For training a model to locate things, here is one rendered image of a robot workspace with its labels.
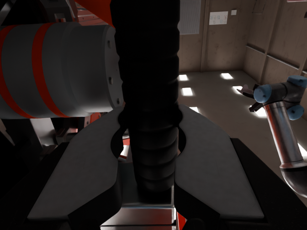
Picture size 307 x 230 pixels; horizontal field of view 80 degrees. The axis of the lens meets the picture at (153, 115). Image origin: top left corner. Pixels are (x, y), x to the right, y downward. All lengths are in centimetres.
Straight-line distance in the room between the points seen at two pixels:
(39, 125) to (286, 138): 84
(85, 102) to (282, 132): 79
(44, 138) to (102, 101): 17
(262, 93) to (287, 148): 24
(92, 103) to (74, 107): 2
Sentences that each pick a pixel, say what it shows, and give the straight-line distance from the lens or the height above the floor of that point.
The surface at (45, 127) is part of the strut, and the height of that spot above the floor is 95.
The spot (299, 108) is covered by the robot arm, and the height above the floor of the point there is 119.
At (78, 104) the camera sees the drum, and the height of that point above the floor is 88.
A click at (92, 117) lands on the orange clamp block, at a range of 60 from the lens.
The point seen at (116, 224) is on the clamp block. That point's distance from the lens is 18.
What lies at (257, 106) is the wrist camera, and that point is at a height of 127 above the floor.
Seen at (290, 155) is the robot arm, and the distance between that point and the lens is 91.
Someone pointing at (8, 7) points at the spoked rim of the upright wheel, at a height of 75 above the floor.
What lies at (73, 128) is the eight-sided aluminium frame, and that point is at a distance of 58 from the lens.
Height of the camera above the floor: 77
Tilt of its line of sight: 30 degrees up
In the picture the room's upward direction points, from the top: 177 degrees clockwise
